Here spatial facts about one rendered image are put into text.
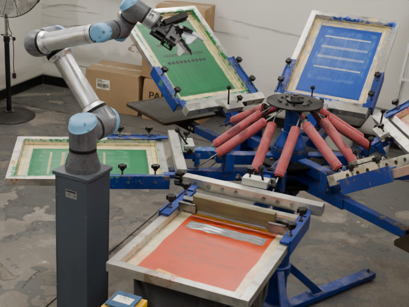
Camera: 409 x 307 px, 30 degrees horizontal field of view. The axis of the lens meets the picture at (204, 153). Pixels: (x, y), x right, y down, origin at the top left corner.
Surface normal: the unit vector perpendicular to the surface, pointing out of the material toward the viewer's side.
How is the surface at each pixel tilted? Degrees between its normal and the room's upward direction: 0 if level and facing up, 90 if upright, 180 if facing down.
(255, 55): 90
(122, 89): 90
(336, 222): 0
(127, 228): 0
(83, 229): 90
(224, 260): 0
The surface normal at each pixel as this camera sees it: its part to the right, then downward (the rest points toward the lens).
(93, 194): 0.88, 0.22
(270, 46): -0.39, 0.31
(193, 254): 0.06, -0.93
